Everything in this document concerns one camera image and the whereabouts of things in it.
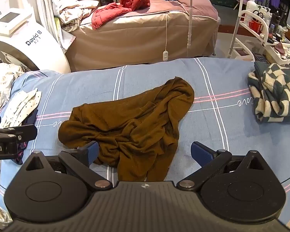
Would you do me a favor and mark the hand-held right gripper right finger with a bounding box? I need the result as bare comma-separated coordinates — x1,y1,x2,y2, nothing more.
177,141,271,190

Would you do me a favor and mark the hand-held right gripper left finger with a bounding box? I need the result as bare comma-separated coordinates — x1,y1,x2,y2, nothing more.
22,141,113,190

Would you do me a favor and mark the brown garment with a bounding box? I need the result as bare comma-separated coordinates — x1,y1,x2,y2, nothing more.
58,76,195,182

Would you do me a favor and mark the dark blue pink garment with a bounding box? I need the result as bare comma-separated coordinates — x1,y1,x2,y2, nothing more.
14,110,39,165

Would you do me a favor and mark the white polka dot garment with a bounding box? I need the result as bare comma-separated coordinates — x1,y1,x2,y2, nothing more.
0,88,42,129

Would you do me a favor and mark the floral quilt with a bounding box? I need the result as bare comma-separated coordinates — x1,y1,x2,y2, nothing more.
0,63,25,114

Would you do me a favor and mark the white curved machine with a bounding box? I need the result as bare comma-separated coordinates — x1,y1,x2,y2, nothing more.
0,8,71,74

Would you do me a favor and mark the green cream checkered garment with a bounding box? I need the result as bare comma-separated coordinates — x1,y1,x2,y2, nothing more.
247,61,290,124

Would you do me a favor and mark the white trolley rack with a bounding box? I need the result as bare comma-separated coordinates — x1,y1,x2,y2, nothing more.
228,10,290,65

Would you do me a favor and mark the beige covered massage bed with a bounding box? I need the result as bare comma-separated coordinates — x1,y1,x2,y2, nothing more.
68,0,221,72

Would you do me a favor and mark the white crumpled blanket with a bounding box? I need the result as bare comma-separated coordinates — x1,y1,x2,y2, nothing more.
52,0,100,33

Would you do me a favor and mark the white pole stand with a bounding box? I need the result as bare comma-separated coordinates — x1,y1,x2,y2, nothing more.
186,0,194,59

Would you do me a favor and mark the red cup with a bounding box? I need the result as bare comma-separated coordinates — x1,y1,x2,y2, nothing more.
249,19,264,34

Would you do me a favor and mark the mauve bed sheet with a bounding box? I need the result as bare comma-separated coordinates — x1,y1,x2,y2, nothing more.
147,0,219,22

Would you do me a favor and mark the white pump bottle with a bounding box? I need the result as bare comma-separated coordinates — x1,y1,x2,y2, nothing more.
244,0,258,27

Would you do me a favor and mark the white cable switch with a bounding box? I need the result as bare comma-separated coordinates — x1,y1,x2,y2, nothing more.
162,13,170,61

